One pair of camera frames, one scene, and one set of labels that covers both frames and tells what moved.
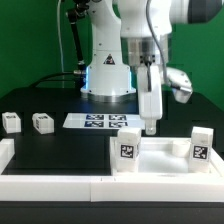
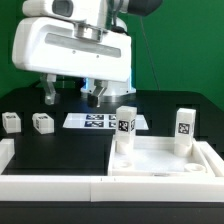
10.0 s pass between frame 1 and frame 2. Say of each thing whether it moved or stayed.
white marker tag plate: stayed
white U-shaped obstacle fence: stayed
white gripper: moved
